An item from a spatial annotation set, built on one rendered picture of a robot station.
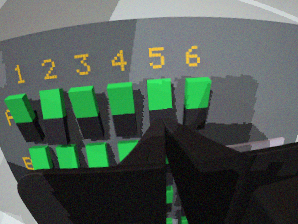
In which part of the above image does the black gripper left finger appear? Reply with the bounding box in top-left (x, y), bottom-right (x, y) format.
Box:
top-left (17, 119), bottom-right (168, 224)

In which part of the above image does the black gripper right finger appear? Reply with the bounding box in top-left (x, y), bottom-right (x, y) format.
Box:
top-left (162, 119), bottom-right (298, 224)

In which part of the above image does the grey switch panel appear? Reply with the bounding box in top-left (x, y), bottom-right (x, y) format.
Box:
top-left (0, 16), bottom-right (298, 181)

